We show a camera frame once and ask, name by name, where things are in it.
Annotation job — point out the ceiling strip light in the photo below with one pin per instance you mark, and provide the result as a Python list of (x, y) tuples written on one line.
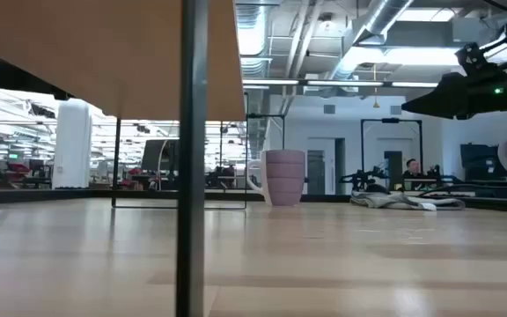
[(409, 84), (346, 83), (271, 82)]

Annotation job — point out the wooden shelf with black legs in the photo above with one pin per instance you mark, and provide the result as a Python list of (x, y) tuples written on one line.
[(104, 53)]

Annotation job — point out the grey folded cloth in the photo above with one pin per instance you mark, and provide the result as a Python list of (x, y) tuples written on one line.
[(394, 200)]

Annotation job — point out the grey door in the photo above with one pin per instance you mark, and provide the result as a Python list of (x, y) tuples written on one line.
[(316, 171)]

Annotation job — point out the black aluminium table frame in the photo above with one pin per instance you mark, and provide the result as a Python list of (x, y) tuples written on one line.
[(38, 195)]

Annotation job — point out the purple ribbed mug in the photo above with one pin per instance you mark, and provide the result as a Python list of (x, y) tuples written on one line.
[(282, 176)]

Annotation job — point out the dark door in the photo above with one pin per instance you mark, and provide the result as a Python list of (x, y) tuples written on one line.
[(393, 167)]

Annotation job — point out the black metal frame stand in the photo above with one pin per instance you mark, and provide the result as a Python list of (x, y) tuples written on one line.
[(390, 120), (266, 115)]

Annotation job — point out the person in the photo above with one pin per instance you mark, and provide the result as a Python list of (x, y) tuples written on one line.
[(412, 169)]

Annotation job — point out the yellow hanging pendant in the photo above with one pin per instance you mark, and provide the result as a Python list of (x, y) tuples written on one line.
[(375, 105)]

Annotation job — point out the black monitor on stand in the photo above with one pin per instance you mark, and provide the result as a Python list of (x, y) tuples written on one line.
[(161, 154)]

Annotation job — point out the silver ventilation duct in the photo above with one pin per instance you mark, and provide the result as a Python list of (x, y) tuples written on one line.
[(381, 17)]

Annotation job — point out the white building column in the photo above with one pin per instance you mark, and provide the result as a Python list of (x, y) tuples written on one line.
[(73, 145)]

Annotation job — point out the wall air vent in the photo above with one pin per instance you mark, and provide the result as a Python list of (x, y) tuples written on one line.
[(395, 109), (329, 109)]

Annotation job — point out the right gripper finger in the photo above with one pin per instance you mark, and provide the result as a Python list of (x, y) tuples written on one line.
[(443, 97)]

